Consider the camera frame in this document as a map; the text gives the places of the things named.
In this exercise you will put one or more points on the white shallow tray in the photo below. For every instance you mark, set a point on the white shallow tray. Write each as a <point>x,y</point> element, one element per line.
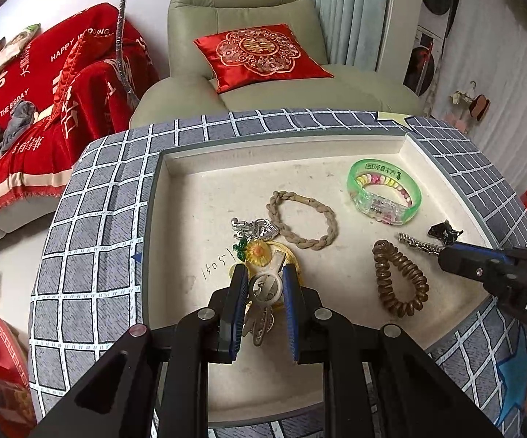
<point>345,292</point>

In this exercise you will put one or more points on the black bow charm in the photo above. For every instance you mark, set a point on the black bow charm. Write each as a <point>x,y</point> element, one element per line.
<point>445,230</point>

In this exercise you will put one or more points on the green translucent bangle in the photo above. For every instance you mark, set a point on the green translucent bangle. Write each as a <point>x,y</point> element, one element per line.
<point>359,169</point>

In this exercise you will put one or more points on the grey crumpled cloth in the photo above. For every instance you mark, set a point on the grey crumpled cloth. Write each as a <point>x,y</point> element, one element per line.
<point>17,123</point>

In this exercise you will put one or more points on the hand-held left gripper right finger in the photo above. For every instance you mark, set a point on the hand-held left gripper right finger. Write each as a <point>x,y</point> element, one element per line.
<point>291,315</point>

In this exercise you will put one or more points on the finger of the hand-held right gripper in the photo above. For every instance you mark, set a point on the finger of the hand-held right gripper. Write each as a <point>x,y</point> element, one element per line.
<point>477,251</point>
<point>466,265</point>

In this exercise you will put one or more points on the red printed blanket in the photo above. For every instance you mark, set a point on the red printed blanket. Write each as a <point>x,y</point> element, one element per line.
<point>21,164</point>

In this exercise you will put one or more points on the silver heart charm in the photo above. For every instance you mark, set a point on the silver heart charm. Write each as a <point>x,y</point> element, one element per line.
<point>263,228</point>

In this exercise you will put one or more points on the blue star sticker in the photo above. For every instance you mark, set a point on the blue star sticker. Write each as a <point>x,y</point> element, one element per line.
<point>512,374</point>

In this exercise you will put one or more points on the silver lamp pole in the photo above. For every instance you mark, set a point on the silver lamp pole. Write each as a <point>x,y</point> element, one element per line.
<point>121,32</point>

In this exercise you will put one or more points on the green leather armchair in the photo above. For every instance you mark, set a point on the green leather armchair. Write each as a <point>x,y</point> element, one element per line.
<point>245,4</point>

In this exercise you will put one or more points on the red satin pillow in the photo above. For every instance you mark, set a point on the red satin pillow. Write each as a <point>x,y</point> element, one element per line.
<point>74,66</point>

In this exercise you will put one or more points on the framed portrait photo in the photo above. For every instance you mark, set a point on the framed portrait photo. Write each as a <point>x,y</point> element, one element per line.
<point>12,50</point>

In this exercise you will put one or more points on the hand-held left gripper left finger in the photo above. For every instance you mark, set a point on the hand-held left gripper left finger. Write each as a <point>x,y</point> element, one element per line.
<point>238,315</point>

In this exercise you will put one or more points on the white pleated curtain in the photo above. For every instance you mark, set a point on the white pleated curtain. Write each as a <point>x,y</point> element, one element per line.
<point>500,77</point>

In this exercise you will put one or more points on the teal pleated curtain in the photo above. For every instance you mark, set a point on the teal pleated curtain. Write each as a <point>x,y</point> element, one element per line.
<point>345,9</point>

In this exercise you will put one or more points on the silver metal key charm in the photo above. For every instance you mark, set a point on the silver metal key charm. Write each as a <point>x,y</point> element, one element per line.
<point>265,289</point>

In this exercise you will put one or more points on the beige sofa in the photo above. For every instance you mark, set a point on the beige sofa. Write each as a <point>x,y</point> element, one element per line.
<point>3,232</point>

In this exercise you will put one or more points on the pink slippers on hanger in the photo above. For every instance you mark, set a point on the pink slippers on hanger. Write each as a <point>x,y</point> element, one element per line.
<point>477,107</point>

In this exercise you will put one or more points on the blue arrow sticker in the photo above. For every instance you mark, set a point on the blue arrow sticker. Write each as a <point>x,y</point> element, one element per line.
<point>138,258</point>

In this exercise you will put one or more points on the red embroidered cushion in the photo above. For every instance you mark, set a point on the red embroidered cushion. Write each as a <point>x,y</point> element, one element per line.
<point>258,52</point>

